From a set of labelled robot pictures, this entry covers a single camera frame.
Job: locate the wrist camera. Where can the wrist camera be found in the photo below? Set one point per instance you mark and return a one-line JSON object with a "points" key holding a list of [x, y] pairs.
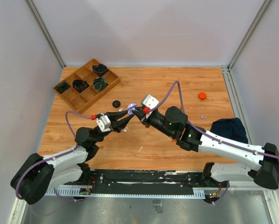
{"points": [[104, 123], [149, 101]]}

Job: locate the orange charging case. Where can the orange charging case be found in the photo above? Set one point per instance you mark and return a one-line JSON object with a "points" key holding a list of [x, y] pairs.
{"points": [[202, 95]]}

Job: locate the black rolled item top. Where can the black rolled item top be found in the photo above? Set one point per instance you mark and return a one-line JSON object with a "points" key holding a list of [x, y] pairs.
{"points": [[100, 69]]}

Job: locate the purple earbud charging case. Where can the purple earbud charging case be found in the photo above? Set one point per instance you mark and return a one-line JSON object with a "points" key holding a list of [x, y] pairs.
{"points": [[131, 107]]}

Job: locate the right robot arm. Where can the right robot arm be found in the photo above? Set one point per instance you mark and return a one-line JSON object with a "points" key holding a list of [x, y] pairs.
{"points": [[259, 164]]}

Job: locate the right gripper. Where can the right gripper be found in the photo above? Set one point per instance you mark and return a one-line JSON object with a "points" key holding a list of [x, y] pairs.
{"points": [[142, 116]]}

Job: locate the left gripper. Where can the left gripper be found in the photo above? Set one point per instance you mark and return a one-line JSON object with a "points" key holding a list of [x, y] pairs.
{"points": [[117, 125]]}

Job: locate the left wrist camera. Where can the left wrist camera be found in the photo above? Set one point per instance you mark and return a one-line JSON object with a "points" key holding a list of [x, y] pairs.
{"points": [[104, 123]]}

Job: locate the dark blue cloth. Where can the dark blue cloth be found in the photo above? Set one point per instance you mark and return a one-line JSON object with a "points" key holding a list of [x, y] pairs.
{"points": [[232, 129]]}

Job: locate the black green rolled item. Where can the black green rolled item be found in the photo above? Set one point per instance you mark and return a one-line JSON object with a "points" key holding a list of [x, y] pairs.
{"points": [[62, 87]]}

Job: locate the black yellow rolled item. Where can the black yellow rolled item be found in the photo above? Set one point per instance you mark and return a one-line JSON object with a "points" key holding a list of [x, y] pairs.
{"points": [[99, 84]]}

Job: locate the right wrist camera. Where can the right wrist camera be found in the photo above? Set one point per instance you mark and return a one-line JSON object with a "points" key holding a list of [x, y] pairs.
{"points": [[149, 101]]}

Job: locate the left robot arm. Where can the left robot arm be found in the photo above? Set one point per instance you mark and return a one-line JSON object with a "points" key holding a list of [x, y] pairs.
{"points": [[38, 174]]}

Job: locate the black red rolled item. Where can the black red rolled item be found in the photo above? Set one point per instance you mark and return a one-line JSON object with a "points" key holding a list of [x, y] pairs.
{"points": [[80, 85]]}

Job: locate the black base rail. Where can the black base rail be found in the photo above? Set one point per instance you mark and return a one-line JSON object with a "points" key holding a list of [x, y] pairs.
{"points": [[145, 182]]}

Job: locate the black charging case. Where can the black charging case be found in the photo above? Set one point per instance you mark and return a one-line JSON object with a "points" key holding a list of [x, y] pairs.
{"points": [[116, 104]]}

